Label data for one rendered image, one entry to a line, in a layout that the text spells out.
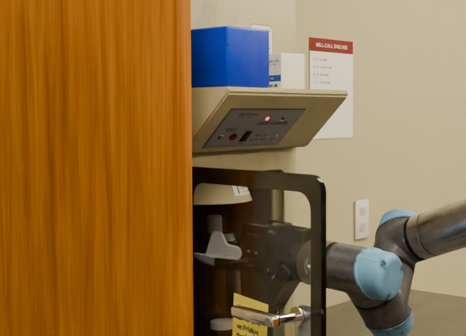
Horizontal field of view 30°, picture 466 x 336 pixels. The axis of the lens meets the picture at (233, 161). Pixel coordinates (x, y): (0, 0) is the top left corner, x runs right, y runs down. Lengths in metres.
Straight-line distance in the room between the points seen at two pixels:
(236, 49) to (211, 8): 0.15
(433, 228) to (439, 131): 1.59
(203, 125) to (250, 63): 0.12
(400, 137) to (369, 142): 0.18
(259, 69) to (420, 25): 1.59
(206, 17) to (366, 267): 0.47
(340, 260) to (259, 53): 0.34
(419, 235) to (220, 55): 0.44
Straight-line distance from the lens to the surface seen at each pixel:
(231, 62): 1.30
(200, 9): 1.41
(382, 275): 1.32
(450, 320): 2.33
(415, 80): 2.85
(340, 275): 1.35
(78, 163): 1.40
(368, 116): 2.61
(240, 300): 1.26
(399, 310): 1.42
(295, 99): 1.42
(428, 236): 1.43
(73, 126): 1.41
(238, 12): 1.48
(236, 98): 1.30
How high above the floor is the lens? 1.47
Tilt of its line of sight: 3 degrees down
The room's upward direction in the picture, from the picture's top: straight up
